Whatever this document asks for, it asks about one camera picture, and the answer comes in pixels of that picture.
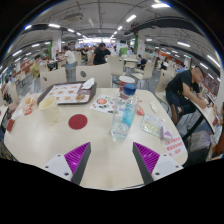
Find crumpled white napkin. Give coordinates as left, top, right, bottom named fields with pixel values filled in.
left=80, top=77, right=96, bottom=90

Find white table sticker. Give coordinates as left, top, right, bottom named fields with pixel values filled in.
left=163, top=135, right=188, bottom=158

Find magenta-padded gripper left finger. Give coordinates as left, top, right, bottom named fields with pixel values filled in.
left=43, top=142, right=92, bottom=186

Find clear blue-capped water bottle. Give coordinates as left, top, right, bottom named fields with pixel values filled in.
left=110, top=83, right=139, bottom=143

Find flat round red coaster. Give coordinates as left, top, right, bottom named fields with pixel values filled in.
left=68, top=113, right=89, bottom=131

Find beige chair with round hole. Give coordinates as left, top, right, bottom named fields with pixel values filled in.
left=75, top=63, right=113, bottom=89
left=39, top=67, right=68, bottom=93

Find person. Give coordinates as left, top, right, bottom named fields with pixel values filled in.
left=138, top=54, right=148, bottom=69
left=165, top=65, right=209, bottom=118
left=31, top=54, right=42, bottom=79
left=176, top=64, right=188, bottom=74
left=63, top=45, right=78, bottom=69
left=90, top=42, right=112, bottom=66

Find ceiling air conditioner unit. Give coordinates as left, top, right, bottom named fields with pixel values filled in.
left=63, top=13, right=84, bottom=24

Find ceiling strip lights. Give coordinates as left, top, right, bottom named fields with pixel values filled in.
left=1, top=2, right=223, bottom=78

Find brown tray with paper liner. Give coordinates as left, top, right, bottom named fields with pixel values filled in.
left=37, top=81, right=98, bottom=105

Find white printed card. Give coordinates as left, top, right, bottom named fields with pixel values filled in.
left=10, top=108, right=24, bottom=121

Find colourful printed paper flyer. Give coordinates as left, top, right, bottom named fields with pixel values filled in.
left=89, top=93, right=118, bottom=114

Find small red snack packet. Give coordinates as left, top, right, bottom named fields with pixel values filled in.
left=136, top=105, right=146, bottom=117

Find clear plastic wrapped pack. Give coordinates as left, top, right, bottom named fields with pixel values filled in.
left=140, top=112, right=166, bottom=138

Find cream plastic cup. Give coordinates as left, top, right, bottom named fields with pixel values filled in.
left=38, top=95, right=61, bottom=126

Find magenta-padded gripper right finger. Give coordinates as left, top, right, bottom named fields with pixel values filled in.
left=132, top=142, right=184, bottom=186

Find red paper cup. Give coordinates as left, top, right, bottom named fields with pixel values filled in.
left=118, top=75, right=136, bottom=93

